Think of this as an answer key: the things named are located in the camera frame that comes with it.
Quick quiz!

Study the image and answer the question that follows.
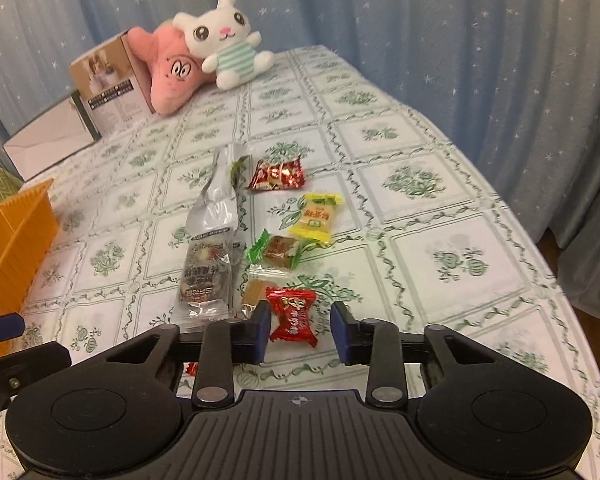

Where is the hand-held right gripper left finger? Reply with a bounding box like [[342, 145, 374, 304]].
[[100, 302, 272, 409]]

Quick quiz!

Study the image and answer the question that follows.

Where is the white bunny plush toy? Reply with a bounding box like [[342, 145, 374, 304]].
[[172, 0, 276, 91]]

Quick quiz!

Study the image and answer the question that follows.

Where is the dark red shiny candy packet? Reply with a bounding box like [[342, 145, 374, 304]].
[[246, 156, 307, 192]]

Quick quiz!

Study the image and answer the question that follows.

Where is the green-wrapped brown candy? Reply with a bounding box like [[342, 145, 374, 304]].
[[248, 228, 316, 272]]

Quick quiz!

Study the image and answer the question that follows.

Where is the yellow candy packet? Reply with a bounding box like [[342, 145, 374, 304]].
[[287, 192, 343, 247]]

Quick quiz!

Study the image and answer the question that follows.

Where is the pink starfish plush toy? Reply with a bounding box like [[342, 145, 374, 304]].
[[126, 17, 218, 118]]

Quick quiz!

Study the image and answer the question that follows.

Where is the clear packet of dark snack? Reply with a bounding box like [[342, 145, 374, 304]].
[[175, 230, 246, 332]]

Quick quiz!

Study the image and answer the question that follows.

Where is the orange plastic basket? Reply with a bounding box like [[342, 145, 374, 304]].
[[0, 178, 61, 350]]

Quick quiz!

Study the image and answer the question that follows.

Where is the clear-wrapped brown candy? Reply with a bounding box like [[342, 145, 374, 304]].
[[237, 265, 281, 320]]

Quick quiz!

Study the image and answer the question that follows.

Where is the white flat box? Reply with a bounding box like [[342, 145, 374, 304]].
[[2, 87, 102, 182]]

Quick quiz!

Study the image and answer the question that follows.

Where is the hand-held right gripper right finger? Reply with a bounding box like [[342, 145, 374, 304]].
[[331, 301, 500, 409]]

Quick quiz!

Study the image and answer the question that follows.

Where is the green floral tablecloth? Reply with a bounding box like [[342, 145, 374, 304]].
[[0, 45, 600, 480]]

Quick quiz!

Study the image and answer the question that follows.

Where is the printed cardboard box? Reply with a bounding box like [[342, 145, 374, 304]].
[[69, 31, 157, 142]]

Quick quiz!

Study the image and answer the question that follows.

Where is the blue star-print curtain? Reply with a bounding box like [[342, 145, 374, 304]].
[[0, 0, 600, 321]]

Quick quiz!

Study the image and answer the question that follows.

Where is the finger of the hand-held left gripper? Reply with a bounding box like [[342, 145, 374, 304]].
[[0, 312, 73, 436]]

